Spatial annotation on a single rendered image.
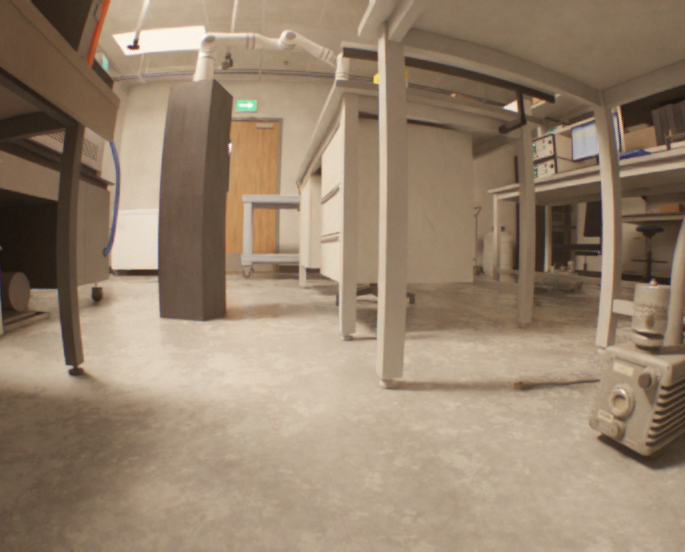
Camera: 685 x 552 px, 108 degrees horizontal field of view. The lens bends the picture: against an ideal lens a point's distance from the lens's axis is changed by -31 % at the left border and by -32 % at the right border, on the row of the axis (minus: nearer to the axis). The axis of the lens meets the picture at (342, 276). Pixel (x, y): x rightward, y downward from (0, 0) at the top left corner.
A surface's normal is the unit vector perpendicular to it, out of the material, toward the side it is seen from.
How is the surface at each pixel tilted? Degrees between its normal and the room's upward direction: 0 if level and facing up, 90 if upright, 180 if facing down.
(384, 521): 0
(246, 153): 90
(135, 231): 90
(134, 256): 90
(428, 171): 90
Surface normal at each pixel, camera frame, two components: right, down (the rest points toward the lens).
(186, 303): -0.12, 0.07
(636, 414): -0.98, -0.04
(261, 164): 0.20, 0.07
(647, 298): -0.83, 0.03
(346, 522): 0.01, -1.00
